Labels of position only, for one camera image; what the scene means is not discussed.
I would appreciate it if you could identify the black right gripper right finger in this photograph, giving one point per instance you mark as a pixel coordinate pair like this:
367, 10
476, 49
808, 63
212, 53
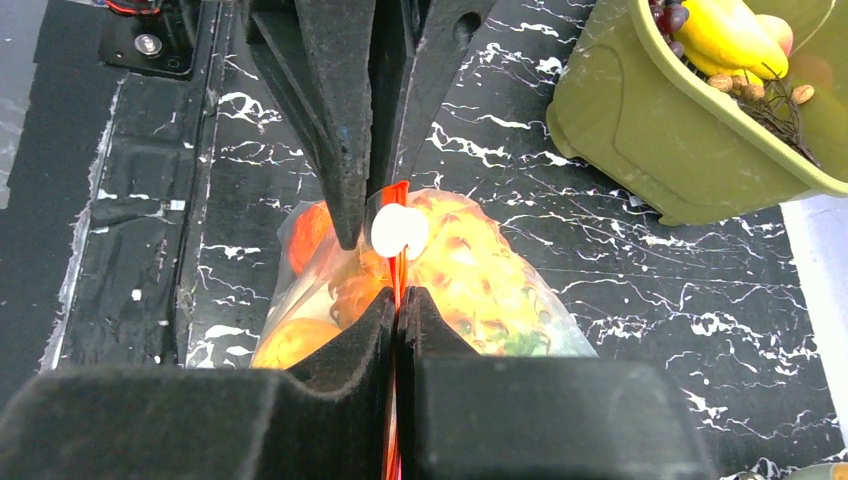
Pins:
462, 415

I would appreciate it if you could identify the dark purple toy grapes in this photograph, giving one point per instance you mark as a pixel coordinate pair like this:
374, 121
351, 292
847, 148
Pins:
669, 17

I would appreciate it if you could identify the olive green plastic bin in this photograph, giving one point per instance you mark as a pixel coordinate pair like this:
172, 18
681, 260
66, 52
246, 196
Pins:
633, 110

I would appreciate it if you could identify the dark brown toy fruit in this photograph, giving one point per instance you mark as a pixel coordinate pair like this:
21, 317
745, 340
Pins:
773, 103

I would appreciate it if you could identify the yellow toy banana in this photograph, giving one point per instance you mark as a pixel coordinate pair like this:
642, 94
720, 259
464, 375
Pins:
726, 37

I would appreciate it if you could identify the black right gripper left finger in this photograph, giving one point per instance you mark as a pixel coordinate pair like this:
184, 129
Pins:
199, 424

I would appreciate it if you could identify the orange spiky toy fruit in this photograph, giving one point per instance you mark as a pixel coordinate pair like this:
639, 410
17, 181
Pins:
488, 294

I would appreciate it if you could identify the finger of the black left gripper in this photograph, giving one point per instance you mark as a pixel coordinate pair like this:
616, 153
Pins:
360, 83

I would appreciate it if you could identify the red toy peach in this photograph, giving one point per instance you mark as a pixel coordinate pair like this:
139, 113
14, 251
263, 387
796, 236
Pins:
779, 30

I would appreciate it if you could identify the clear zip bag orange zipper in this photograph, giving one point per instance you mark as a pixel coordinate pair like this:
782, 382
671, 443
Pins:
338, 285

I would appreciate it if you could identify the yellow toy lemon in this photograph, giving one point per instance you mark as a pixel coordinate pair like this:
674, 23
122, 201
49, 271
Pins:
291, 342

